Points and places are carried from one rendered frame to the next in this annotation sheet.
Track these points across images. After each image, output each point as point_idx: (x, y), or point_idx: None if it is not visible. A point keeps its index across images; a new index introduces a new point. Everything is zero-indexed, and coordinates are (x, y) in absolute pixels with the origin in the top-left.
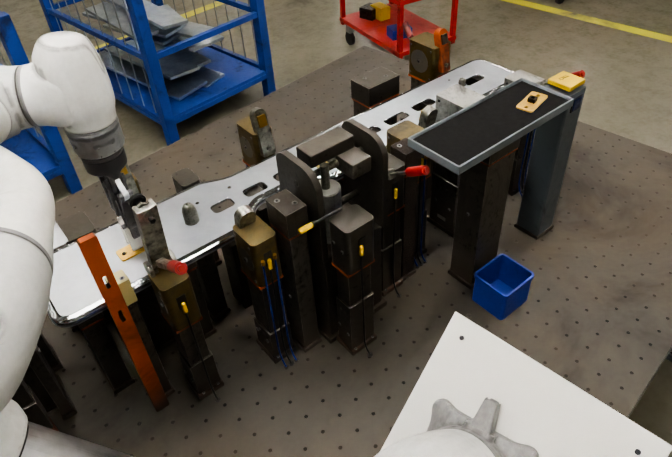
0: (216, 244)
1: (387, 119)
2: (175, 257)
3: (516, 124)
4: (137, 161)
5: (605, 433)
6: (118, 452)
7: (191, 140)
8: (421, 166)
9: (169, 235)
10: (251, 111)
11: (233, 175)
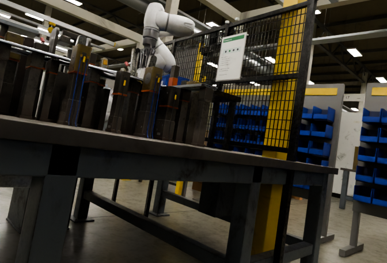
0: (113, 77)
1: None
2: (128, 71)
3: None
4: (175, 144)
5: None
6: (136, 71)
7: (112, 134)
8: (43, 37)
9: (131, 79)
10: (85, 37)
11: (99, 67)
